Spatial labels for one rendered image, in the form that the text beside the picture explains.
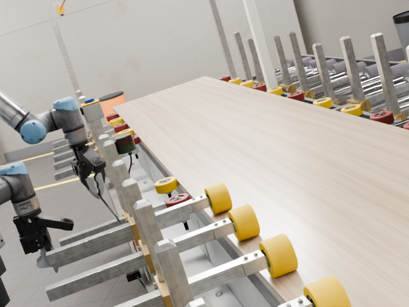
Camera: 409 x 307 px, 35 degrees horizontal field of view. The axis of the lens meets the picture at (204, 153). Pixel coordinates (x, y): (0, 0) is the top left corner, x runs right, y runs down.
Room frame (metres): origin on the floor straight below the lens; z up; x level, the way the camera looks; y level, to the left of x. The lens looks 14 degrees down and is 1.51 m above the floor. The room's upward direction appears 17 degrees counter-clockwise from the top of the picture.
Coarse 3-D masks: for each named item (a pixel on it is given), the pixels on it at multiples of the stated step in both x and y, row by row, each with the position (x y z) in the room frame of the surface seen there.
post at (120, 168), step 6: (114, 162) 1.76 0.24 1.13; (120, 162) 1.75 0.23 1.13; (114, 168) 1.74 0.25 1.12; (120, 168) 1.74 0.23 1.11; (126, 168) 1.75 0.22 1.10; (120, 174) 1.74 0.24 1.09; (126, 174) 1.75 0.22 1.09; (120, 180) 1.74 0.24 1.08; (120, 186) 1.74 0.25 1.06; (126, 198) 1.74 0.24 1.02; (126, 204) 1.74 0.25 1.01; (150, 276) 1.77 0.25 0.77
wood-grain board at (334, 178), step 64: (128, 128) 3.71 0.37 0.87; (192, 128) 3.03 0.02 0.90; (256, 128) 2.64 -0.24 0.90; (320, 128) 2.33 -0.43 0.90; (384, 128) 2.08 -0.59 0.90; (192, 192) 2.02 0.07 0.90; (256, 192) 1.83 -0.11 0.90; (320, 192) 1.67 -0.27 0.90; (384, 192) 1.53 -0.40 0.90; (320, 256) 1.29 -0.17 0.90; (384, 256) 1.20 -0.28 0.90
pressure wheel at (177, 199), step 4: (172, 196) 2.03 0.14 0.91; (176, 196) 2.00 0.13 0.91; (180, 196) 2.01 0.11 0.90; (184, 196) 1.99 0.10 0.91; (188, 196) 1.98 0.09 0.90; (168, 200) 1.99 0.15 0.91; (172, 200) 1.99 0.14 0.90; (176, 200) 1.97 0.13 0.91; (180, 200) 1.96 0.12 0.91; (184, 200) 1.96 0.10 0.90; (168, 204) 1.97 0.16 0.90; (172, 204) 1.96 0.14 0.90; (176, 204) 1.95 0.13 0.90; (184, 224) 1.99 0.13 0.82; (188, 228) 1.99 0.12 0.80
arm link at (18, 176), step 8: (8, 168) 1.89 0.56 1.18; (16, 168) 1.89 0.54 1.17; (24, 168) 1.91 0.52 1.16; (0, 176) 1.89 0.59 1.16; (8, 176) 1.88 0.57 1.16; (16, 176) 1.88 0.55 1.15; (24, 176) 1.90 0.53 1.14; (16, 184) 1.87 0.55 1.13; (24, 184) 1.89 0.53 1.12; (16, 192) 1.87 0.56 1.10; (24, 192) 1.89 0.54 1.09; (32, 192) 1.91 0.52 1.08; (16, 200) 1.88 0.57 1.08; (24, 200) 1.88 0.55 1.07
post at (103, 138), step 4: (100, 136) 2.24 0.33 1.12; (104, 136) 2.24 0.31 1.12; (108, 136) 2.24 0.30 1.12; (100, 140) 2.23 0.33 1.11; (104, 140) 2.24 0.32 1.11; (108, 140) 2.24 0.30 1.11; (104, 152) 2.23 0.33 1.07; (108, 164) 2.23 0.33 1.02; (112, 172) 2.24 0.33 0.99; (112, 176) 2.24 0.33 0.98; (116, 188) 2.23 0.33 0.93; (120, 196) 2.24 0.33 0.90; (124, 208) 2.24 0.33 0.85
